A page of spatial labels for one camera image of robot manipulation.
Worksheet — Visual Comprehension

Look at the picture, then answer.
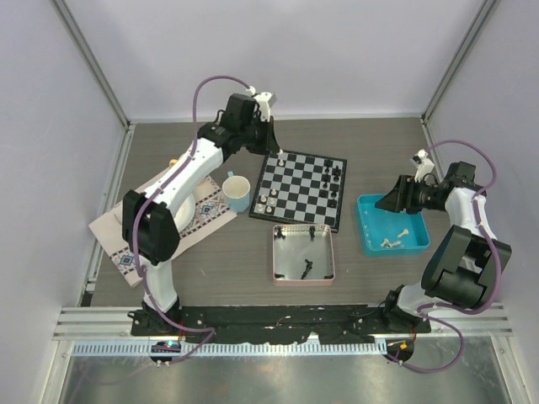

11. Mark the purple cable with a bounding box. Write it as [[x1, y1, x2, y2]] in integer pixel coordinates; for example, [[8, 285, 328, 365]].
[[385, 140, 504, 374], [132, 75, 253, 365]]

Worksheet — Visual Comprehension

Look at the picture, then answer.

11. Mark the white paper plate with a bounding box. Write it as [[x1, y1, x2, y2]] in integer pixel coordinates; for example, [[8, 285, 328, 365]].
[[174, 194, 195, 232]]

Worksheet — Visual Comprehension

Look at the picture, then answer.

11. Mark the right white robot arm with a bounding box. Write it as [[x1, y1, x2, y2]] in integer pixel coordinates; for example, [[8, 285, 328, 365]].
[[375, 162, 512, 332]]

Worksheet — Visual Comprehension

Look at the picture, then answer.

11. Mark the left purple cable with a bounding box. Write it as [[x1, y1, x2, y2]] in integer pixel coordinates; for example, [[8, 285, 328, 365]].
[[132, 75, 253, 365]]

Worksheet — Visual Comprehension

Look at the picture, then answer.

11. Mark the patterned cloth placemat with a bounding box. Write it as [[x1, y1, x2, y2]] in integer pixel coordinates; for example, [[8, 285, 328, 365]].
[[89, 177, 237, 287]]

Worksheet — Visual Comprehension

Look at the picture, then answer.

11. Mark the black chess piece in tin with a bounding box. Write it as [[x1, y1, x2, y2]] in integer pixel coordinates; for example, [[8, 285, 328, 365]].
[[301, 259, 313, 280]]

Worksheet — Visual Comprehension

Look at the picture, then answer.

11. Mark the pink metal tin tray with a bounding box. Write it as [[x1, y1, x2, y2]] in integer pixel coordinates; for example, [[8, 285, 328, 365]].
[[272, 224, 335, 286]]

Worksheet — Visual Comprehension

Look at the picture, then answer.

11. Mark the slotted cable duct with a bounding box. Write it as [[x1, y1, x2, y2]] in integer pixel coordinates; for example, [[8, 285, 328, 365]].
[[72, 338, 387, 359]]

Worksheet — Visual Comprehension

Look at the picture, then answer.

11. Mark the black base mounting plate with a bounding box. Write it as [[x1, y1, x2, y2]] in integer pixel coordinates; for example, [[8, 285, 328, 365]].
[[130, 303, 433, 344]]

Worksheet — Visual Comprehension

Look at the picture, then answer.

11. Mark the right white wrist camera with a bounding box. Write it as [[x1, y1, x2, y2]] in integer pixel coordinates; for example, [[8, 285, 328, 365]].
[[410, 149, 435, 183]]

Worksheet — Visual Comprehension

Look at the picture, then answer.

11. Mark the light blue mug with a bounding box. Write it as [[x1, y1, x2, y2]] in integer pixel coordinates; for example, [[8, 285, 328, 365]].
[[221, 171, 251, 213]]

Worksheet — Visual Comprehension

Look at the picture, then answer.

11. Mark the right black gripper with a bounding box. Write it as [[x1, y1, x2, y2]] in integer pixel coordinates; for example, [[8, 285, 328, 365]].
[[376, 175, 446, 215]]

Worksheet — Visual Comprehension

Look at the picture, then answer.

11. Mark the aluminium frame rail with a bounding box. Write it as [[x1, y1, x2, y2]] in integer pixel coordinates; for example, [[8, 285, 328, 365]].
[[51, 0, 131, 130]]

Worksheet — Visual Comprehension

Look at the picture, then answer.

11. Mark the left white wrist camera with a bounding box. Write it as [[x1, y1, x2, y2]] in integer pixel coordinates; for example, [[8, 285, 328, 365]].
[[247, 86, 276, 122]]

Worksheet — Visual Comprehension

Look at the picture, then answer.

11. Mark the black white chess board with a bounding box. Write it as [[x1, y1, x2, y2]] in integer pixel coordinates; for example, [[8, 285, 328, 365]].
[[248, 151, 348, 232]]

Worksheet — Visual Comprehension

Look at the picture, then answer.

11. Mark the blue plastic tray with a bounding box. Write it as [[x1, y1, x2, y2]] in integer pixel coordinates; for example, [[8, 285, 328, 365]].
[[356, 194, 430, 258]]

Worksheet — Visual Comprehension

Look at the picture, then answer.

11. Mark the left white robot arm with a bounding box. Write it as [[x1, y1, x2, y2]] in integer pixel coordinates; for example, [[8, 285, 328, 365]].
[[122, 91, 280, 336]]

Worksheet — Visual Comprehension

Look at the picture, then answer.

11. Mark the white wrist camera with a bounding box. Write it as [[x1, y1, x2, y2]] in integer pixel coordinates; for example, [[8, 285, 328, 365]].
[[410, 149, 435, 183], [247, 86, 276, 122]]

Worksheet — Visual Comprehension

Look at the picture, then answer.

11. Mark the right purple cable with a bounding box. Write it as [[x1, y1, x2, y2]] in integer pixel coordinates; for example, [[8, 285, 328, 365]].
[[385, 140, 504, 374]]

